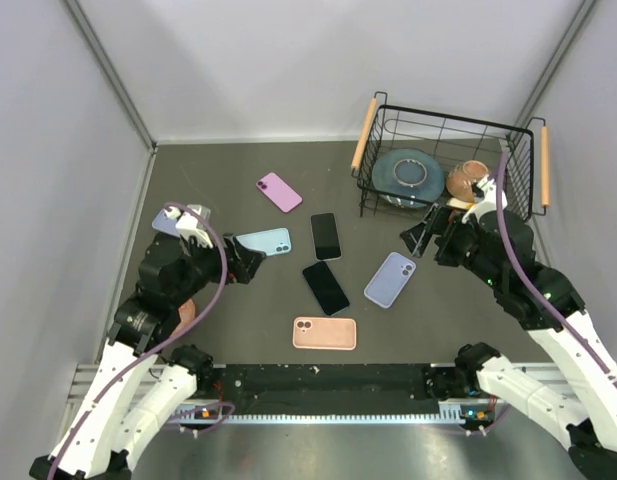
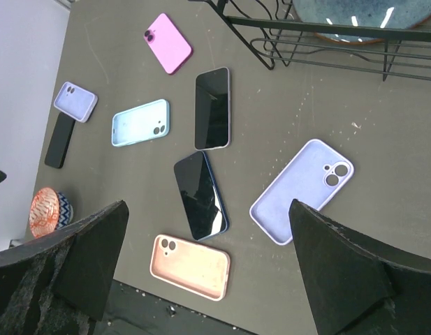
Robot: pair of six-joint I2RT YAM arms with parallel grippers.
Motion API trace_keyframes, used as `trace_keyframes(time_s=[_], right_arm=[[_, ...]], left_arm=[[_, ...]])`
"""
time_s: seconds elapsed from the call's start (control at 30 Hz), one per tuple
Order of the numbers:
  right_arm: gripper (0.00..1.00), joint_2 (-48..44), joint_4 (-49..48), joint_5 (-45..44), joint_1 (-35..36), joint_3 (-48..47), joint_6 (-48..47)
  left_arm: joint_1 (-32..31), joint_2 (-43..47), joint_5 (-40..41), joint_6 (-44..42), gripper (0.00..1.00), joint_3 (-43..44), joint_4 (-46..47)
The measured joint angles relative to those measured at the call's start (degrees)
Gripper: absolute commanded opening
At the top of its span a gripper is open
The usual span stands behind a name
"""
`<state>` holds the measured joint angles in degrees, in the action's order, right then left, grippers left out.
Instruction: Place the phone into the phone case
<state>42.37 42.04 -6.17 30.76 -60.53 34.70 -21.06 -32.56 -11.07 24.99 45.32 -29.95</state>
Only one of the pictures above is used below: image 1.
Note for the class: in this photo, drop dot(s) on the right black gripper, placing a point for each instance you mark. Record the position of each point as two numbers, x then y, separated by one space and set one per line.
448 221

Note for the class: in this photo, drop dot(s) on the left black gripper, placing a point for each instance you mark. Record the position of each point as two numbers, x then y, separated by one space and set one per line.
244 263

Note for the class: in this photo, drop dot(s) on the light blue phone case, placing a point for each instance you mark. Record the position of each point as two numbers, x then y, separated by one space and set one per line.
271 242

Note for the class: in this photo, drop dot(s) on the lavender phone case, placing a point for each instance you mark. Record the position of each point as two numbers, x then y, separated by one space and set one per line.
389 280

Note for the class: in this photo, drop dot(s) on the dark blue phone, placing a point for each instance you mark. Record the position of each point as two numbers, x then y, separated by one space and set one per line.
325 288

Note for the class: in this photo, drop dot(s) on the black phone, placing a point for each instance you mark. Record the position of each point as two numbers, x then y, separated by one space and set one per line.
325 236

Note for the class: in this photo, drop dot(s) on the pink phone case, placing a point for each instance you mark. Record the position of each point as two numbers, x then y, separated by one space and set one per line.
324 333

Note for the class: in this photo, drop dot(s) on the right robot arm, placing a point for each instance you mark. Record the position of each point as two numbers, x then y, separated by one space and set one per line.
498 249

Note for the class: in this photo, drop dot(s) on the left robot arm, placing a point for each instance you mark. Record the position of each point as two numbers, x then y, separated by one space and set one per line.
111 430

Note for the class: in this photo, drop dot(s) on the magenta phone case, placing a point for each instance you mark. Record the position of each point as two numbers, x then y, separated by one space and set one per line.
279 192

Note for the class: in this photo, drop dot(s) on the lavender case at left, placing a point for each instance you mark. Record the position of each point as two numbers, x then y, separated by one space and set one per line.
166 221

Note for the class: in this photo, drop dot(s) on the white small dish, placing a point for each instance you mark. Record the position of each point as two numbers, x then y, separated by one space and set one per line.
459 204

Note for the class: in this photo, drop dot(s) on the blue ceramic plate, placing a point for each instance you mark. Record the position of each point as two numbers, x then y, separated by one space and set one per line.
408 178

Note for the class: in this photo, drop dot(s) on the brown ceramic bowl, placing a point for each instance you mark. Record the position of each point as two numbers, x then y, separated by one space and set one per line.
460 181

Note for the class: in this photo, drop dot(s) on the red patterned bowl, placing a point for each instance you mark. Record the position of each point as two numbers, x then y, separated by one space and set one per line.
187 315

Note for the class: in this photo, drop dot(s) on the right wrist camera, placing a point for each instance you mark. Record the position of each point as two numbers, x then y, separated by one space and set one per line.
485 194

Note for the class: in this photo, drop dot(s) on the black wire basket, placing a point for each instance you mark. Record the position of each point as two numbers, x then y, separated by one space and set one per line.
451 140

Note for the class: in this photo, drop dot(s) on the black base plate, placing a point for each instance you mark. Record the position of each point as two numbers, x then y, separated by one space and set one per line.
336 389

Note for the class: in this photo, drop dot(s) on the white slotted cable duct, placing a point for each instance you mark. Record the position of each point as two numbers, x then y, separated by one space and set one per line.
201 415

